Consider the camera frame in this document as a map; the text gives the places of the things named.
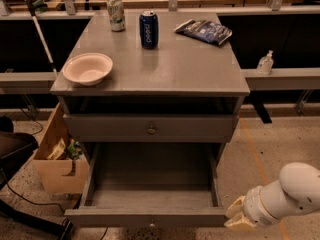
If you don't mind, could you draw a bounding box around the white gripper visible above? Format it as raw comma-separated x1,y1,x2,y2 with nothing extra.
224,186,278,232

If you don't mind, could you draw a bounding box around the grey drawer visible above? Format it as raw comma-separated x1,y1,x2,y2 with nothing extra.
64,114,238,143
66,143,226,228

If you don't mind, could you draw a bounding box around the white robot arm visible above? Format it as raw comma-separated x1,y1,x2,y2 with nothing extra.
224,162,320,232

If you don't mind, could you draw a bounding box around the grey wooden drawer cabinet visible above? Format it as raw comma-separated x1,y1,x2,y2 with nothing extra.
51,10,249,158

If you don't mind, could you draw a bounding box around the grey top drawer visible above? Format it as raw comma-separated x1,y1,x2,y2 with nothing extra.
64,114,238,143

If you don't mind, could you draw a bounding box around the clear hand sanitizer bottle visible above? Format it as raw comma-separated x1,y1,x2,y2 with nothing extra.
257,50,274,75

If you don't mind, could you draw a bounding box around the green snack package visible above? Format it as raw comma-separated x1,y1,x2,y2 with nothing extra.
67,139,82,160

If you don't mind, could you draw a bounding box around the cardboard box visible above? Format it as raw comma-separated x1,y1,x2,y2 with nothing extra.
33,105,89,194

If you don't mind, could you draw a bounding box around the blue chip bag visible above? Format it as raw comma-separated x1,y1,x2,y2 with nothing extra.
174,19,232,46

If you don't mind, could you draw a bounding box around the yellow snack package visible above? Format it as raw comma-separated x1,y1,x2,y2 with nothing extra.
47,138,66,160

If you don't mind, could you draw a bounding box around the blue pepsi can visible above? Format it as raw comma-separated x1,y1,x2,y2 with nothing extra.
139,10,159,49

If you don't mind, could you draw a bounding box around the black chair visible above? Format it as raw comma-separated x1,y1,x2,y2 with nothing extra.
0,116,72,240

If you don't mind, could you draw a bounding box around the green white soda can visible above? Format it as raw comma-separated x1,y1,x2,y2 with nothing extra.
107,0,125,32

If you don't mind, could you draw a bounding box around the white pole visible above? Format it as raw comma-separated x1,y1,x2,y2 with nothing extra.
24,0,58,78

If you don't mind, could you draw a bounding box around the grey metal rail frame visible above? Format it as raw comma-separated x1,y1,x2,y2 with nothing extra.
0,0,320,95

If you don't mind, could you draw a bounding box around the black floor cable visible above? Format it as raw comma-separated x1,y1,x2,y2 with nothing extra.
0,170,109,240

